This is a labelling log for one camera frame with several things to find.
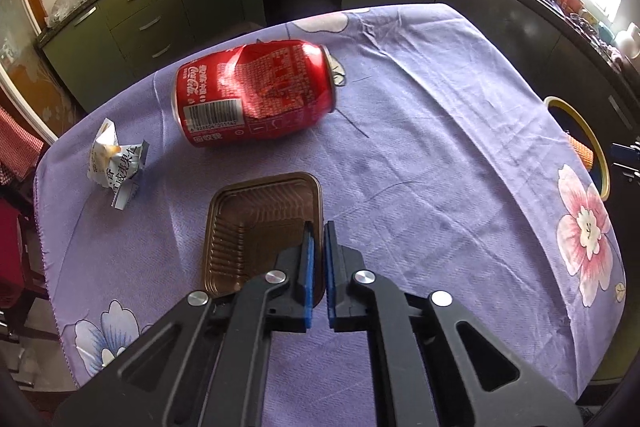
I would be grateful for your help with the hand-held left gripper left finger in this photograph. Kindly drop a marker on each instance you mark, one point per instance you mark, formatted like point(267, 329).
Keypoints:
point(309, 277)

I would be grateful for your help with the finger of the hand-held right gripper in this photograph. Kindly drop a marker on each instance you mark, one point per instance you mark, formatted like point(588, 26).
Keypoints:
point(625, 152)
point(627, 172)

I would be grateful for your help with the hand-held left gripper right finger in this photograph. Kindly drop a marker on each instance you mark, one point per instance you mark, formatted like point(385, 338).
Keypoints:
point(330, 277)

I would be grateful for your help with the black bin with yellow rim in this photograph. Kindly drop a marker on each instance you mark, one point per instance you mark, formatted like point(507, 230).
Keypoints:
point(603, 167)

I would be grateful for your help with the orange foam net sleeve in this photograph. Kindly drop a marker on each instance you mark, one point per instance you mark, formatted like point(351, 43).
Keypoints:
point(582, 149)

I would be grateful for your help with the brown plastic tray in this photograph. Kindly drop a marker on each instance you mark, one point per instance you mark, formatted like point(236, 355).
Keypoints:
point(260, 212)

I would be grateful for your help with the purple floral tablecloth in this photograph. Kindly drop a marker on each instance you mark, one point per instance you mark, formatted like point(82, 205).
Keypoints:
point(425, 157)

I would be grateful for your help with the dented red soda can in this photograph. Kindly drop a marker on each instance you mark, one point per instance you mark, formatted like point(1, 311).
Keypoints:
point(260, 87)

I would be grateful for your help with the crumpled white snack wrapper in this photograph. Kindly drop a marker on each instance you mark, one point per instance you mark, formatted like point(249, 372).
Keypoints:
point(117, 167)

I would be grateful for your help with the red chair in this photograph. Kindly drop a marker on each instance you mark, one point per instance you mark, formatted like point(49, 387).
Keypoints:
point(17, 252)

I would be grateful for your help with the green cabinet with drawers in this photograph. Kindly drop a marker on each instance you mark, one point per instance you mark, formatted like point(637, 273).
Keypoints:
point(150, 22)

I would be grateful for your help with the red checkered apron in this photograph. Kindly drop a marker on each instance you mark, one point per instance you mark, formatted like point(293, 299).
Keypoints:
point(17, 142)

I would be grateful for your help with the clear plastic bag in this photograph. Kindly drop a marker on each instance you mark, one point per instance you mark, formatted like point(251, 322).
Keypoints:
point(75, 2)

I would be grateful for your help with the glass door with wooden frame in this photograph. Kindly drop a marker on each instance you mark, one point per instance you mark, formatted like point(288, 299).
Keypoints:
point(20, 47)

